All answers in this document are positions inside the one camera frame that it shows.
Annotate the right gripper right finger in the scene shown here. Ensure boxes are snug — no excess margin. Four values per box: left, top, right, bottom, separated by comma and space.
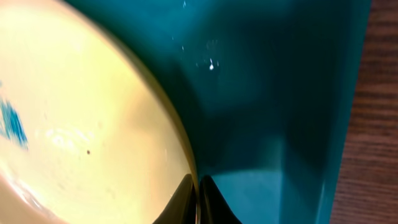
199, 175, 242, 224

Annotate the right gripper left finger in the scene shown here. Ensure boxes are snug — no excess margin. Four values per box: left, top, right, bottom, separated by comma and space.
153, 174, 197, 224

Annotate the yellow-green plate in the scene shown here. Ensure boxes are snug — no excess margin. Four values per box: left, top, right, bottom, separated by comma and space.
1, 1, 198, 224

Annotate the teal plastic tray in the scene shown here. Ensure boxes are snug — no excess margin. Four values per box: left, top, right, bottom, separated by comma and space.
69, 0, 371, 223

